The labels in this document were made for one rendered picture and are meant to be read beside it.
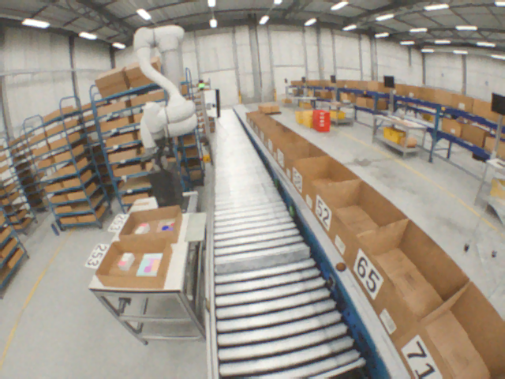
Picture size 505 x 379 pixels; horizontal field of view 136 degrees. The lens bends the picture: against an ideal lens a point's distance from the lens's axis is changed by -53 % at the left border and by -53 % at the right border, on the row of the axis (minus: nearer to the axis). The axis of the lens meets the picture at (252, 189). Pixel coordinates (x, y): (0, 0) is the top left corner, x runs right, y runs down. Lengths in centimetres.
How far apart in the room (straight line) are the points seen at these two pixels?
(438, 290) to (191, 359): 153
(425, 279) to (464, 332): 30
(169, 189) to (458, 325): 174
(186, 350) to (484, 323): 170
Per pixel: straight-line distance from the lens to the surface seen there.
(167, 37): 144
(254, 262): 104
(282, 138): 219
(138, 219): 163
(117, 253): 142
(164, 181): 152
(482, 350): 95
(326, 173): 156
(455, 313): 95
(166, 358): 177
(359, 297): 82
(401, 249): 106
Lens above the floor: 154
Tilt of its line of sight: 28 degrees down
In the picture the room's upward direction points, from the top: 6 degrees counter-clockwise
